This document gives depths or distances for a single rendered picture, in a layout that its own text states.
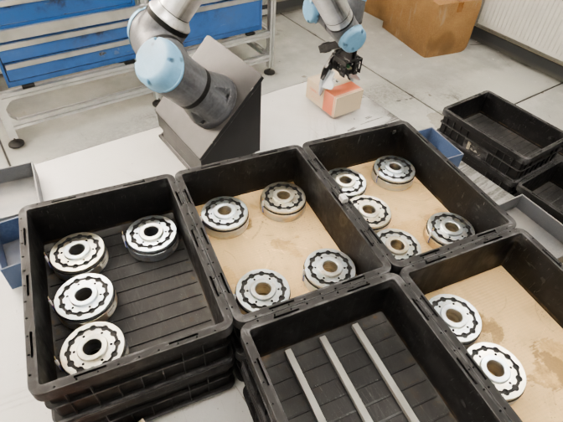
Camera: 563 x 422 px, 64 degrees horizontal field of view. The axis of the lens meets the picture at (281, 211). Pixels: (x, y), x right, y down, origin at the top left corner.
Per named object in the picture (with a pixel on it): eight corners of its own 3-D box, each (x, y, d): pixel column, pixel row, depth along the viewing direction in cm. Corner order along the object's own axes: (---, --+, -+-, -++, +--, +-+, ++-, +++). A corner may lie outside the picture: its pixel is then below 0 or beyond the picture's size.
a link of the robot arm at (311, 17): (322, 10, 123) (355, 5, 127) (302, -11, 128) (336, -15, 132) (316, 36, 129) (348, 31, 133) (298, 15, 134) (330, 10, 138)
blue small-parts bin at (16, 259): (85, 216, 117) (78, 197, 112) (102, 255, 108) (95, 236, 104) (1, 244, 109) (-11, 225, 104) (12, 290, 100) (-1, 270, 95)
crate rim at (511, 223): (298, 151, 108) (299, 142, 106) (403, 126, 117) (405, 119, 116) (392, 277, 82) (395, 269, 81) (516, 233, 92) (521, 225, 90)
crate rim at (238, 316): (173, 180, 98) (173, 172, 96) (298, 151, 108) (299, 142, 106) (236, 333, 73) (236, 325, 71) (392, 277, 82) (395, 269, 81)
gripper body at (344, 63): (343, 79, 146) (348, 43, 137) (326, 69, 151) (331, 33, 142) (360, 74, 149) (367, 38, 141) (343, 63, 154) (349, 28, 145)
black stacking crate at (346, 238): (179, 212, 105) (173, 174, 97) (295, 182, 114) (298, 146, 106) (238, 360, 80) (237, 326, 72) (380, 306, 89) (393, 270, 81)
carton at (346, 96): (305, 96, 163) (307, 77, 157) (331, 88, 168) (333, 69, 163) (333, 118, 154) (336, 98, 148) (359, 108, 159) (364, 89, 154)
